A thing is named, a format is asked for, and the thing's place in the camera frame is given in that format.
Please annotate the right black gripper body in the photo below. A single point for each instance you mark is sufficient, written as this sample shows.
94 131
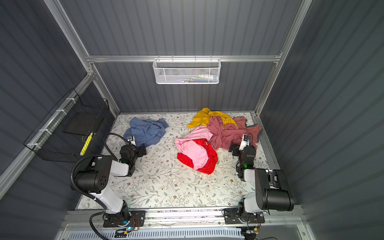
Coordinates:
237 152

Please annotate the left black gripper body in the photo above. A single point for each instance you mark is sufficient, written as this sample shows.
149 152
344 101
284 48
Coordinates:
138 153

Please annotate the blue checkered shirt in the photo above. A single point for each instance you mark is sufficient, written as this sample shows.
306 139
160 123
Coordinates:
146 132

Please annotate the yellow printed t-shirt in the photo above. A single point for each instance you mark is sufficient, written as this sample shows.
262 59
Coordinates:
203 118

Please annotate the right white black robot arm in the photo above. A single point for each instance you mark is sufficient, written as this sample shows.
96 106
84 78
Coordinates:
271 192

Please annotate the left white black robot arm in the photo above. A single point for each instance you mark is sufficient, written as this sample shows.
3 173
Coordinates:
90 177

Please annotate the maroon cloth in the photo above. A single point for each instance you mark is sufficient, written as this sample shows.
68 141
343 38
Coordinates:
224 135

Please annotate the pink cloth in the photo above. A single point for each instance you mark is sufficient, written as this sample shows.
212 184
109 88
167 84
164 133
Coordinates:
198 133

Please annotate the red cloth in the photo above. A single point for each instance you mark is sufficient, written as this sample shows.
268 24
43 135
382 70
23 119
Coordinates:
210 159

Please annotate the yellow marker pen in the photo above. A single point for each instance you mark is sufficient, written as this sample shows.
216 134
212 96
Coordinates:
86 144

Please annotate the items in white basket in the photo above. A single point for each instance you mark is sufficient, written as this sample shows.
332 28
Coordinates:
205 78

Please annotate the white perforated vent strip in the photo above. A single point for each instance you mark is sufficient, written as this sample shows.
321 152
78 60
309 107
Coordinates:
176 234

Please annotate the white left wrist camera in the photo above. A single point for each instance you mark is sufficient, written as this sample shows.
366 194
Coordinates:
131 140

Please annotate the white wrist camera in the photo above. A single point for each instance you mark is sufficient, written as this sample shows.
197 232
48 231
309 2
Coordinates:
131 140
246 141

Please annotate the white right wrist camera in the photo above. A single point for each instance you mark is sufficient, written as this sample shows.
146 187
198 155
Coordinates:
246 141

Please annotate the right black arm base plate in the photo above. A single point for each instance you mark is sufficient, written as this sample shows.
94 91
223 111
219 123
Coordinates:
234 216

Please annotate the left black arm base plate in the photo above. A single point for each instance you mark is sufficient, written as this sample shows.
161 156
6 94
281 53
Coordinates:
130 219

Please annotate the black wire basket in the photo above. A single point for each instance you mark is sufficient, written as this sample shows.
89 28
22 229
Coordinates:
60 137

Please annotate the white wire mesh basket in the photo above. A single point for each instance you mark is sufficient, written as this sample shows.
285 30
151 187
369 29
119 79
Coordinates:
168 70

